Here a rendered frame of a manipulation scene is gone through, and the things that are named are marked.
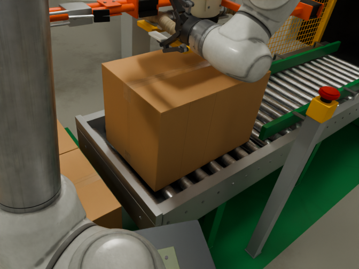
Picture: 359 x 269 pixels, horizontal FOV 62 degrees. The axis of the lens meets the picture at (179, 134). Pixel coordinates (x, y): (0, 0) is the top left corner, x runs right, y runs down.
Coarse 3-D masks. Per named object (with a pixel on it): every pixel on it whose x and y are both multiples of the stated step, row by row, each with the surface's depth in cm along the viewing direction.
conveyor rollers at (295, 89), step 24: (288, 72) 225; (312, 72) 229; (336, 72) 233; (264, 96) 193; (288, 96) 199; (312, 96) 205; (264, 120) 175; (264, 144) 157; (216, 168) 138; (168, 192) 124
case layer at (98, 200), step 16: (64, 144) 140; (64, 160) 133; (80, 160) 134; (80, 176) 126; (96, 176) 127; (80, 192) 120; (96, 192) 121; (96, 208) 115; (112, 208) 116; (112, 224) 120
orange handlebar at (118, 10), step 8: (104, 0) 90; (112, 0) 91; (120, 0) 93; (160, 0) 97; (168, 0) 99; (224, 0) 105; (56, 8) 82; (96, 8) 85; (104, 8) 86; (112, 8) 87; (120, 8) 89; (128, 8) 90; (232, 8) 103; (296, 8) 106; (56, 16) 79; (64, 16) 80
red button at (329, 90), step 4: (320, 88) 104; (324, 88) 103; (328, 88) 104; (332, 88) 104; (320, 92) 103; (324, 92) 102; (328, 92) 101; (332, 92) 102; (336, 92) 102; (324, 96) 101; (328, 96) 101; (332, 96) 101; (336, 96) 101; (324, 100) 104; (328, 100) 103
